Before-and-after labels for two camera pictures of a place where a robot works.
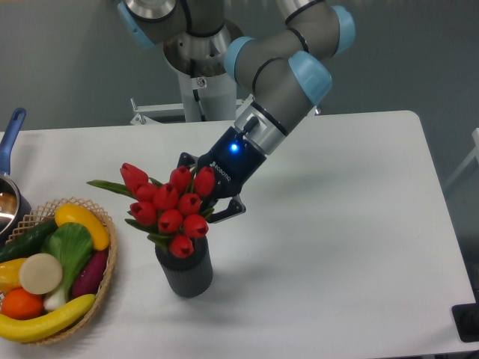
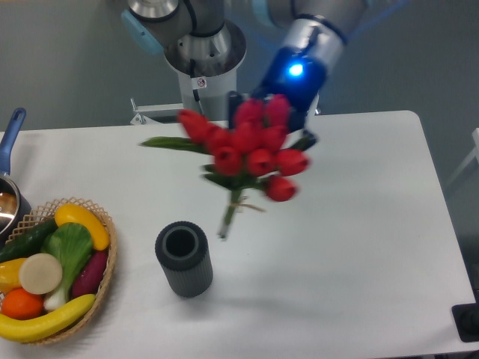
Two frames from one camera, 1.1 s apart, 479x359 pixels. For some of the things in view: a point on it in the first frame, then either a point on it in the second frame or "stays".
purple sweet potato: (90, 277) stays
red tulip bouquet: (173, 215) to (254, 149)
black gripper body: (234, 161) to (296, 76)
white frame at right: (473, 155) stays
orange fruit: (21, 304) stays
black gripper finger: (187, 160) to (234, 99)
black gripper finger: (235, 208) to (307, 140)
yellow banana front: (16, 329) stays
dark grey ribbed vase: (189, 276) stays
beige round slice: (40, 273) stays
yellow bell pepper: (74, 213) stays
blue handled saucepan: (15, 204) stays
